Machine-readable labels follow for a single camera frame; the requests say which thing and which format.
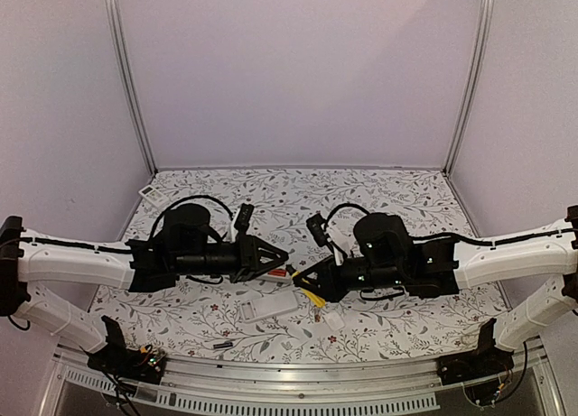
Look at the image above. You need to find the yellow handled screwdriver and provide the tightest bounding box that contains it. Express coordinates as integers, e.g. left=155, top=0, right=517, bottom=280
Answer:
left=284, top=263, right=327, bottom=309

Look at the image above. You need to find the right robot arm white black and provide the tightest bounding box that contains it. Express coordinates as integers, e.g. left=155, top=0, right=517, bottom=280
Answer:
left=293, top=207, right=577, bottom=376

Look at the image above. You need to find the white remote control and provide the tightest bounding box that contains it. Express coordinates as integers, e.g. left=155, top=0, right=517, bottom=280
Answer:
left=240, top=291, right=299, bottom=323

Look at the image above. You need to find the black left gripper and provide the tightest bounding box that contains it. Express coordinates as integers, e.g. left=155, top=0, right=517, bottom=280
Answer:
left=173, top=233, right=290, bottom=284

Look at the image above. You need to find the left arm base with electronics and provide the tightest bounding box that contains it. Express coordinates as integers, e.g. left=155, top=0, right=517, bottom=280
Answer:
left=88, top=316, right=167, bottom=384

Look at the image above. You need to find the white battery cover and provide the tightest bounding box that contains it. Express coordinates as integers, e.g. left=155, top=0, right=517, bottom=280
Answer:
left=324, top=311, right=346, bottom=330

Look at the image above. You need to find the left aluminium frame post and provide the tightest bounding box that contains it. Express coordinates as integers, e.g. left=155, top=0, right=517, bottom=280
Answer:
left=104, top=0, right=158, bottom=176

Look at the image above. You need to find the floral patterned table mat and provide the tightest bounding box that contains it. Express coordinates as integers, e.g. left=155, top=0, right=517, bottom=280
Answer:
left=90, top=169, right=507, bottom=364

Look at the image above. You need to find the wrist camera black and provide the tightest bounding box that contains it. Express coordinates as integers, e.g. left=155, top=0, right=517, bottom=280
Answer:
left=306, top=213, right=348, bottom=258
left=227, top=203, right=255, bottom=242

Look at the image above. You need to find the small white remote far left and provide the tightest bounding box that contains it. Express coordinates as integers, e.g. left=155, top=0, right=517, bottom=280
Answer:
left=138, top=185, right=168, bottom=208

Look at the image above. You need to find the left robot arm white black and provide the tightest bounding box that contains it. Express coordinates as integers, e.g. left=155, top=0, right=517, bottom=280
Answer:
left=1, top=202, right=288, bottom=374

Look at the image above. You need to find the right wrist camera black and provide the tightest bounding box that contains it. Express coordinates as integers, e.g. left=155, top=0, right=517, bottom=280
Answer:
left=306, top=213, right=348, bottom=258

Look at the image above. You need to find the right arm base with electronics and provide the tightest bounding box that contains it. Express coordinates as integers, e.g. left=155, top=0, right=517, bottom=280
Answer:
left=436, top=319, right=514, bottom=407

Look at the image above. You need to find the aluminium frame post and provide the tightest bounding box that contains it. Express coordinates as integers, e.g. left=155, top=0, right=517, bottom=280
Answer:
left=104, top=0, right=158, bottom=176
left=443, top=0, right=495, bottom=179

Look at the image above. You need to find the long white remote with buttons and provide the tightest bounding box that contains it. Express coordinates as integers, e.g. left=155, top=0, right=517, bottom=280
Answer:
left=260, top=269, right=292, bottom=284

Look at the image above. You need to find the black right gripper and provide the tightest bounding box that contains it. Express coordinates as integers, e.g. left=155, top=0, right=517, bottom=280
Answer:
left=293, top=254, right=405, bottom=304

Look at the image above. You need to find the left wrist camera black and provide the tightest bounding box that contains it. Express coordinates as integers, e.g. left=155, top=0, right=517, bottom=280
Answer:
left=227, top=203, right=255, bottom=242

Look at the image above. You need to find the right aluminium frame post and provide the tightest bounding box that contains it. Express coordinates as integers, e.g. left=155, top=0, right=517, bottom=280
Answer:
left=443, top=0, right=495, bottom=179

